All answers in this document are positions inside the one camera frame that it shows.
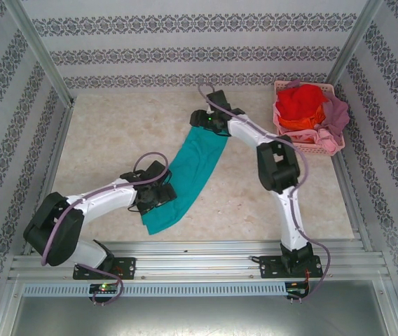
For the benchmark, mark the pink plastic basket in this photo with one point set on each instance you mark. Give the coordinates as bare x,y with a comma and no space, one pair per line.
290,147

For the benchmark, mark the orange t-shirt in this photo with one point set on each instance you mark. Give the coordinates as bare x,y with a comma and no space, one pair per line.
297,123

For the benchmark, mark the grey sheet metal panel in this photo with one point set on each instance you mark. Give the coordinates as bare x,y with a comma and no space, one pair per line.
199,315

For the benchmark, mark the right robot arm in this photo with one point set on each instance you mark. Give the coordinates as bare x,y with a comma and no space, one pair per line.
276,168

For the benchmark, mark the aluminium table side rail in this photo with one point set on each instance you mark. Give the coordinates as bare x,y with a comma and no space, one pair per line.
348,175
60,140

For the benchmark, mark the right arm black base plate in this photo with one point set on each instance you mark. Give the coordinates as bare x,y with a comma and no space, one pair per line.
269,267

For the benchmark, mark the aluminium mounting rail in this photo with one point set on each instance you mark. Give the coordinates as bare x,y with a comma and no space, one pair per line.
199,262

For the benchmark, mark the aluminium frame post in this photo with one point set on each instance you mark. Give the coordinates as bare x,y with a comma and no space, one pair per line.
353,45
41,52

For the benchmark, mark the light pink t-shirt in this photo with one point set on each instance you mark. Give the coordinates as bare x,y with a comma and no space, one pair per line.
325,138

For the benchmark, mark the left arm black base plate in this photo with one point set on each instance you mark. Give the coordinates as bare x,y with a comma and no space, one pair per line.
127,266

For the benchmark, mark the red t-shirt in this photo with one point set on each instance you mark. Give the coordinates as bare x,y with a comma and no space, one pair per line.
300,101

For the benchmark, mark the teal printed t-shirt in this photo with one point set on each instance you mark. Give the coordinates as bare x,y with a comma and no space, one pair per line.
192,164

